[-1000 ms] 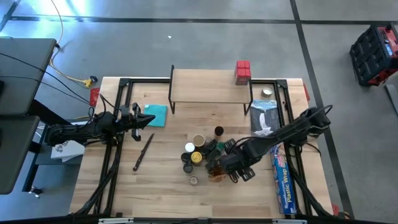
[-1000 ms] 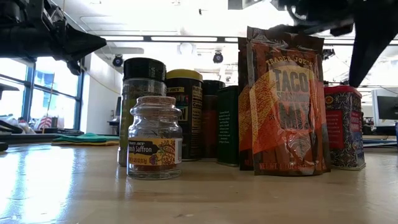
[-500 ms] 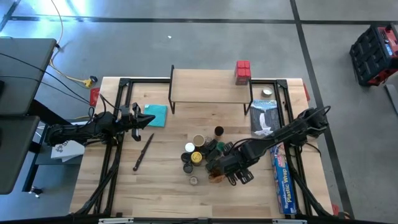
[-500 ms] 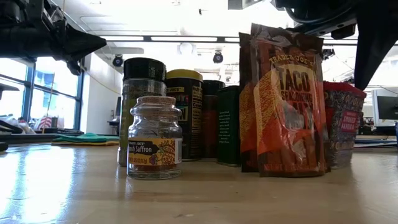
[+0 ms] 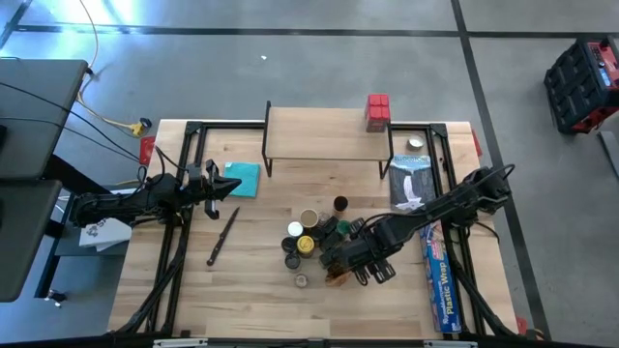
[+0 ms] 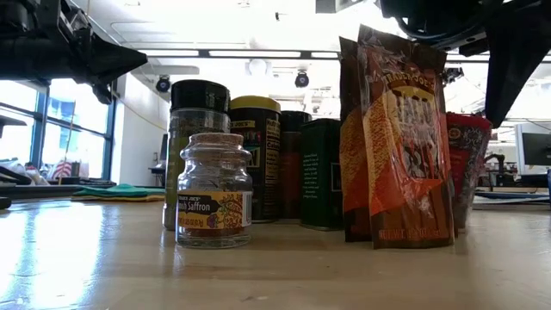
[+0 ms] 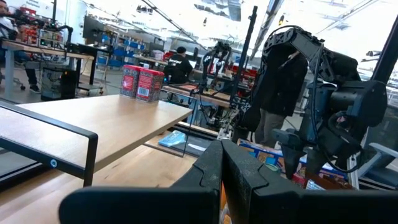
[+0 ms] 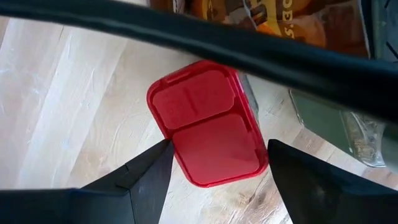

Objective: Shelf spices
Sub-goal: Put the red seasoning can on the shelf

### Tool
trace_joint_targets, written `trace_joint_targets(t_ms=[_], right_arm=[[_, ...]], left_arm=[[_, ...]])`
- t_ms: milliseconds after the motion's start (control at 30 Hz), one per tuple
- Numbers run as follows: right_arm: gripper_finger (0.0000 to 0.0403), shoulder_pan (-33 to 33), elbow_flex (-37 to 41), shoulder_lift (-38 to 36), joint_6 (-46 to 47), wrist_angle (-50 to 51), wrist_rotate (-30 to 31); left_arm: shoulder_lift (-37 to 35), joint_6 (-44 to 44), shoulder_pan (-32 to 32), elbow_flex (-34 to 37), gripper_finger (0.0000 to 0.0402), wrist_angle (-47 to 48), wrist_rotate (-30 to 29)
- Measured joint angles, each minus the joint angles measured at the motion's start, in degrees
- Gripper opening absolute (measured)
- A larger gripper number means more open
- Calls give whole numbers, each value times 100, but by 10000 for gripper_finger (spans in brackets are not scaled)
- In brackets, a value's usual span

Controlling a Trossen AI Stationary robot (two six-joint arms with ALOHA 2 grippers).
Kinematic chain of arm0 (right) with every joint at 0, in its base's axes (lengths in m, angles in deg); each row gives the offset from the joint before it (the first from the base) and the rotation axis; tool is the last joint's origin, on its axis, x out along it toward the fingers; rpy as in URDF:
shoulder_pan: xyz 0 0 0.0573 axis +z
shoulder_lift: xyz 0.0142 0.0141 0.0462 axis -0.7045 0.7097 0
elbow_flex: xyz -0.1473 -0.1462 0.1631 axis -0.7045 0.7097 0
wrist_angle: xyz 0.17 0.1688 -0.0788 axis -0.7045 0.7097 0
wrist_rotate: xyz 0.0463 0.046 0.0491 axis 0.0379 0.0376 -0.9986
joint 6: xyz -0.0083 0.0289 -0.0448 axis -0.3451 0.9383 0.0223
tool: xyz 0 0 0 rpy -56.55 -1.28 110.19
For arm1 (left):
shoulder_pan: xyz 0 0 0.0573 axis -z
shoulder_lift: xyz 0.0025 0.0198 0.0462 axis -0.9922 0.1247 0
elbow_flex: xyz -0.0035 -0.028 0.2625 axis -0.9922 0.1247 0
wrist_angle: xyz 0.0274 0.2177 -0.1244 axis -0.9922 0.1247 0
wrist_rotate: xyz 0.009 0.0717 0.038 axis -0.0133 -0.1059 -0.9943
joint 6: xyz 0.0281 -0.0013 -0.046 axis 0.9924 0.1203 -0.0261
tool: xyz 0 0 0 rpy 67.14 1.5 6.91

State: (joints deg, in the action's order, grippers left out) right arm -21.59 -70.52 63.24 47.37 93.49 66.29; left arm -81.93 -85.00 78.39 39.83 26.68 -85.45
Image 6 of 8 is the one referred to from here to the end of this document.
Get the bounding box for large window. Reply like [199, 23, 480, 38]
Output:
[0, 77, 116, 182]

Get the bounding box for ceiling light strip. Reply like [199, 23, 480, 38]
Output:
[208, 50, 302, 59]
[137, 49, 201, 59]

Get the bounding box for dark green spice tin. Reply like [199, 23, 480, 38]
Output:
[300, 118, 345, 231]

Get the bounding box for black aluminium table frame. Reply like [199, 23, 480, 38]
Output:
[0, 165, 117, 211]

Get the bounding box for black ceiling camera cluster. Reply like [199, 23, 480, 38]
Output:
[443, 66, 466, 85]

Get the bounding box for black lid green herb jar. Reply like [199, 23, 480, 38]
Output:
[162, 78, 232, 232]

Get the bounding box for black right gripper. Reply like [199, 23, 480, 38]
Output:
[378, 0, 551, 129]

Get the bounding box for teal cloth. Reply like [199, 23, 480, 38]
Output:
[71, 183, 167, 203]

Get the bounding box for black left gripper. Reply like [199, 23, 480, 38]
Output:
[0, 0, 148, 105]

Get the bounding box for computer monitor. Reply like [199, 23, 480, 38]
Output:
[514, 122, 551, 177]

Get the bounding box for black lid red label jar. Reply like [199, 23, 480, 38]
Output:
[279, 110, 313, 220]

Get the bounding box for red spice tin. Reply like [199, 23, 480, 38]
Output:
[445, 111, 493, 236]

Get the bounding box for round white ceiling speaker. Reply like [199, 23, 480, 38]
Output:
[245, 58, 272, 78]

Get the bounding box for cork lid saffron jar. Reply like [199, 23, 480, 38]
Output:
[175, 132, 254, 250]

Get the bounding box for white shopping bag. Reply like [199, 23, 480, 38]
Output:
[25, 159, 94, 182]

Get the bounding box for yellow lid spice jar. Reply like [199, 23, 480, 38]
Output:
[228, 95, 283, 224]

